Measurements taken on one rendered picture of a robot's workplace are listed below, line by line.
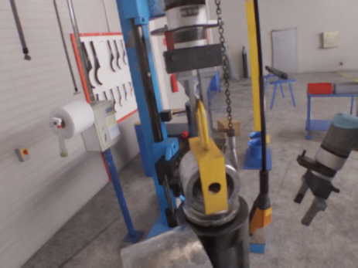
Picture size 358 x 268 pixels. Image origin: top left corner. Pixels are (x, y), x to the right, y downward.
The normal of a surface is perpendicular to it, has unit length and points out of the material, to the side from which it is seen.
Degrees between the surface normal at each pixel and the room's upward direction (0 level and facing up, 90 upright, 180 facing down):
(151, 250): 3
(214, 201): 90
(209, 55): 90
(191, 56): 90
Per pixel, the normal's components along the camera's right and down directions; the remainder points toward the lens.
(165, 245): -0.13, -0.91
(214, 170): 0.12, 0.33
